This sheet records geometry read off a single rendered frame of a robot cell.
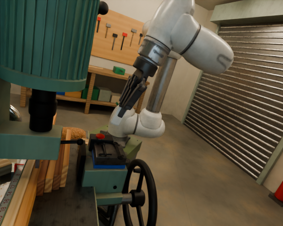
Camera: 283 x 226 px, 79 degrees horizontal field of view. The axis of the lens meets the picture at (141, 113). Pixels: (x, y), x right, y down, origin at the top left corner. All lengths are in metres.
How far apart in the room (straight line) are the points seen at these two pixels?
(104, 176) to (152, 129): 0.69
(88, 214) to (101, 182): 0.10
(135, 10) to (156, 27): 3.51
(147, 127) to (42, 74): 0.91
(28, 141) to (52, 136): 0.05
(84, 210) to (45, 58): 0.38
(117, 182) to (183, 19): 0.53
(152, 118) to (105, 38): 2.86
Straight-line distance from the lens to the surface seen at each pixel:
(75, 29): 0.38
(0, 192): 0.74
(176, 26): 0.54
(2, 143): 0.51
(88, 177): 0.57
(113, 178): 0.59
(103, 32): 3.82
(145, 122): 1.17
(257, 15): 3.60
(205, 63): 0.58
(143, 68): 0.53
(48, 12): 0.37
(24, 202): 0.51
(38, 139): 0.49
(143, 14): 4.10
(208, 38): 0.57
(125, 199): 0.69
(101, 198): 0.61
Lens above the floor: 1.31
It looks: 18 degrees down
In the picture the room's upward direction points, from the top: 16 degrees clockwise
